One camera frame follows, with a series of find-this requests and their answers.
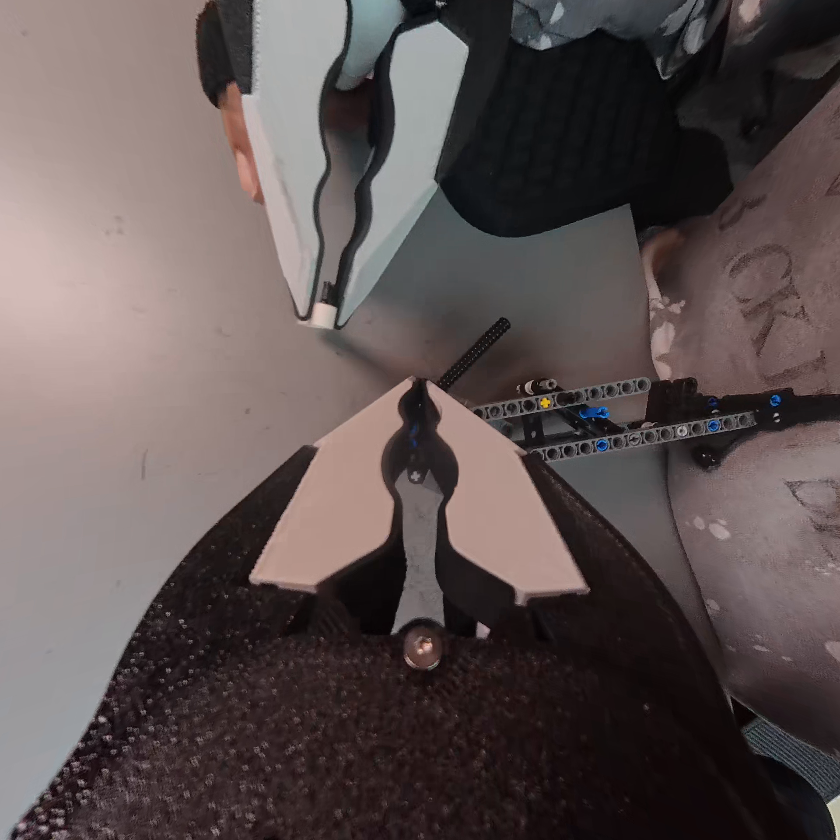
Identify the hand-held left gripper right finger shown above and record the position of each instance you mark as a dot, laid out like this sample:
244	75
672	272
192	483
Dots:
505	518

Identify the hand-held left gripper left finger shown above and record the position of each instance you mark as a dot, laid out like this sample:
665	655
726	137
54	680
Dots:
328	518

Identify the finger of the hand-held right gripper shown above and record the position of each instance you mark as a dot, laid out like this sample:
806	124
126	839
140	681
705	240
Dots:
289	131
413	144

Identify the small white connector piece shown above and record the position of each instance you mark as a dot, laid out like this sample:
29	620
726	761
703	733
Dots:
327	292

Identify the grey toy chassis assembly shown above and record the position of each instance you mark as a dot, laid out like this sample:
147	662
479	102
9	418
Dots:
656	434

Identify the white perforated toy beam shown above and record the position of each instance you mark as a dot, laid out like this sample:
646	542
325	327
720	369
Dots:
326	315

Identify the person's right forearm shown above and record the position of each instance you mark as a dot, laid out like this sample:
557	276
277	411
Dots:
623	26

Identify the person's right hand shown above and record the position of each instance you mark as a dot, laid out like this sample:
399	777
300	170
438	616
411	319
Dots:
239	144

